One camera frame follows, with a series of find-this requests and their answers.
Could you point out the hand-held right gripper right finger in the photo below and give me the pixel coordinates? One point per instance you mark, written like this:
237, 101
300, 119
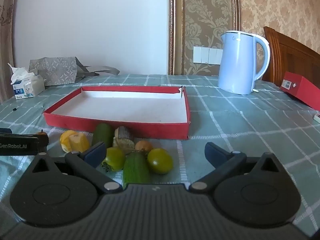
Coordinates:
214, 153

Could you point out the small white object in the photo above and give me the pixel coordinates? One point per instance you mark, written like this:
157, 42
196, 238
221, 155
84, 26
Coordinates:
317, 118

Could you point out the white wall switch panel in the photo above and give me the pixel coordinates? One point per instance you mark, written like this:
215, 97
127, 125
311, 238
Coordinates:
207, 55

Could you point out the beige patterned curtain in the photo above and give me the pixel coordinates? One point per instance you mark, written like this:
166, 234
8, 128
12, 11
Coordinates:
6, 42

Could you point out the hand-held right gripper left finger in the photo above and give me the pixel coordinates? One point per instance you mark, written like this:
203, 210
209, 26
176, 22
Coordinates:
95, 153

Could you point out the green tomato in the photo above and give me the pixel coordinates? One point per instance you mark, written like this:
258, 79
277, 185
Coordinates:
160, 161
116, 158

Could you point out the grey patterned gift bag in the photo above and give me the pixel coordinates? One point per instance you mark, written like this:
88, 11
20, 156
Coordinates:
55, 70

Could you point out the small brown pear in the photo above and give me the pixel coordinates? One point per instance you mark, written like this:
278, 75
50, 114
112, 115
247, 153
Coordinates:
41, 132

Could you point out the green checked tablecloth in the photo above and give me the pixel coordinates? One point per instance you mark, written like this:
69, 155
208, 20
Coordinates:
237, 130

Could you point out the yellow corn cob piece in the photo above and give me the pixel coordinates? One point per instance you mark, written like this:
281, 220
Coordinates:
75, 141

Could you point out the red cardboard tray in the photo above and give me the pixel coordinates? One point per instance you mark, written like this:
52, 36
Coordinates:
125, 107

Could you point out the stubby green cucumber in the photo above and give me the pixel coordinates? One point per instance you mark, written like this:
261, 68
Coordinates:
102, 133

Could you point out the brown wooden chair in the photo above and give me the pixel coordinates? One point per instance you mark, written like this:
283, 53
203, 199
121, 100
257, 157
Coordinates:
295, 60

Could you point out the red cardboard box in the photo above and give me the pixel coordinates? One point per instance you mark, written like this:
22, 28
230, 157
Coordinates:
305, 92

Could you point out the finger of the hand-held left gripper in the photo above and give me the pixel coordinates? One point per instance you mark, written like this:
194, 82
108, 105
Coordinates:
42, 142
5, 130

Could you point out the light blue electric kettle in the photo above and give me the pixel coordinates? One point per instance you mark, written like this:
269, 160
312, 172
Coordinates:
237, 65

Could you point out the long green cucumber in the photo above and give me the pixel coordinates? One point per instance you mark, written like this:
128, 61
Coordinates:
136, 170

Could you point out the white tissue pack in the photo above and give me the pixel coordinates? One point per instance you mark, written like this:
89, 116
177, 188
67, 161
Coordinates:
27, 87

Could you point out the gold wall panel frame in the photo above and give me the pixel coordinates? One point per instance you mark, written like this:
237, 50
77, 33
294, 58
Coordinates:
171, 30

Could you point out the small orange fruit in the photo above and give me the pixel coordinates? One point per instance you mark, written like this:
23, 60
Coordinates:
143, 145

